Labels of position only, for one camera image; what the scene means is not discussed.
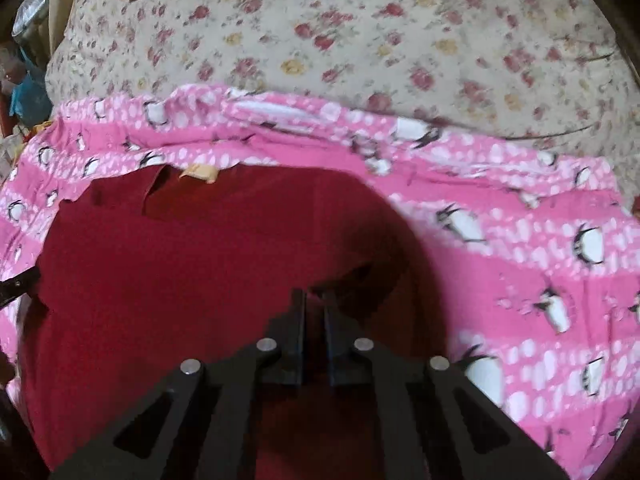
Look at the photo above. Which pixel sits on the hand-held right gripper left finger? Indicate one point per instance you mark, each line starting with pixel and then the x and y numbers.
pixel 299 330

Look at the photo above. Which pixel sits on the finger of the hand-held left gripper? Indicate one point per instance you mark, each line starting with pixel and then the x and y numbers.
pixel 20 286

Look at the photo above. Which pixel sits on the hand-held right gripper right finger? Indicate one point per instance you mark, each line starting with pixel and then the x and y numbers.
pixel 331 345

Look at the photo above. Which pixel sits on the dark red garment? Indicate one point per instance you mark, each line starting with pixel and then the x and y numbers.
pixel 175 285

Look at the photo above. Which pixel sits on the blue bag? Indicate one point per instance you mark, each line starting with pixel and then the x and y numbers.
pixel 31 97

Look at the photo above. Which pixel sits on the pink penguin print blanket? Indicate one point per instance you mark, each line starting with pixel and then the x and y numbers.
pixel 525 240

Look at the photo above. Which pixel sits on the silver foil item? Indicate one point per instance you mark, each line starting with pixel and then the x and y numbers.
pixel 31 15

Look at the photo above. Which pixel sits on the beige curtain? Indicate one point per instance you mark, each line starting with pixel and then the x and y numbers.
pixel 62 15

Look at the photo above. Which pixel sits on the floral bedsheet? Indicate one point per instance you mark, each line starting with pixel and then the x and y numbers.
pixel 350 35

